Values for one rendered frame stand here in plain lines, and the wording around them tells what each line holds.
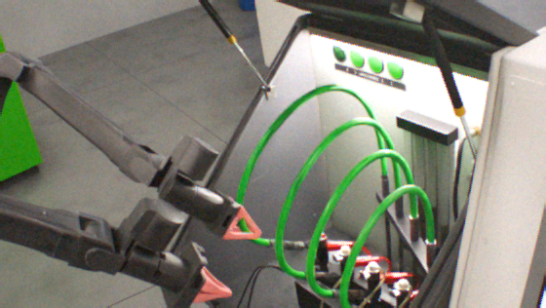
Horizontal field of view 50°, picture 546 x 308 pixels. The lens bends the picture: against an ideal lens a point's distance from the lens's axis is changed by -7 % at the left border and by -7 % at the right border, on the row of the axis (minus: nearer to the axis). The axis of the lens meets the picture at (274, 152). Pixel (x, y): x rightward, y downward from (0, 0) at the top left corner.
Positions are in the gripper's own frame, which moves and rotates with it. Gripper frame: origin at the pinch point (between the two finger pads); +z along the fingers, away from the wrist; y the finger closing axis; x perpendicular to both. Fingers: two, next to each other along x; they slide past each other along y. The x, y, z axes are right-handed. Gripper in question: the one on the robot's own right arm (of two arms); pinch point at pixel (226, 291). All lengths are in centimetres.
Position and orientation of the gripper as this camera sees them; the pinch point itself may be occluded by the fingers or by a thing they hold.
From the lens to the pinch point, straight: 104.6
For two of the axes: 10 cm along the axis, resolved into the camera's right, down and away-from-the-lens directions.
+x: -3.7, -3.8, 8.5
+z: 7.6, 3.9, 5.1
